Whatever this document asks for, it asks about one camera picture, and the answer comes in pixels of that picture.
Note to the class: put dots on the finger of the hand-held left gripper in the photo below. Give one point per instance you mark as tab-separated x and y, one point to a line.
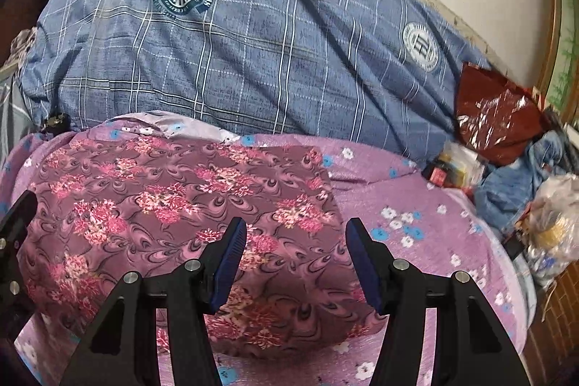
13	232

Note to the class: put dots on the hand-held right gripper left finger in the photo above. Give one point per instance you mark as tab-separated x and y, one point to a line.
228	264

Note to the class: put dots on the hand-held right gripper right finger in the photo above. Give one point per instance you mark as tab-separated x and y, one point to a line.
364	264

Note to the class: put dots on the maroon pink floral garment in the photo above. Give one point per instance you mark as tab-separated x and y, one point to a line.
181	196

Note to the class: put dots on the purple flowered bedsheet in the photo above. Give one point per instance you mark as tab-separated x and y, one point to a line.
407	196

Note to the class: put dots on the small red box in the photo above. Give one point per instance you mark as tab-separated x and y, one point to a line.
438	178

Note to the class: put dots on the grey striped cloth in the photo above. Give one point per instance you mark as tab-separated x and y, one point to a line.
11	105

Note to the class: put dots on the blue denim cloth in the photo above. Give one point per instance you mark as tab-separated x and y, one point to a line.
515	182

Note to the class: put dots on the crumpled patterned cloth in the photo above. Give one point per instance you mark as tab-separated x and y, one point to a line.
25	44

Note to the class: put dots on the clear plastic bag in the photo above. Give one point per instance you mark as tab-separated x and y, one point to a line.
552	223

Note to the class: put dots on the dark red plastic bag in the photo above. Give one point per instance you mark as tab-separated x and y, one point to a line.
493	110

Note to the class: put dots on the blue plaid quilt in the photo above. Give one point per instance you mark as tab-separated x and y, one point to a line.
271	65

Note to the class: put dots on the green wall picture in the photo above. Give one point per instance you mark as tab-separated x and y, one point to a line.
567	51

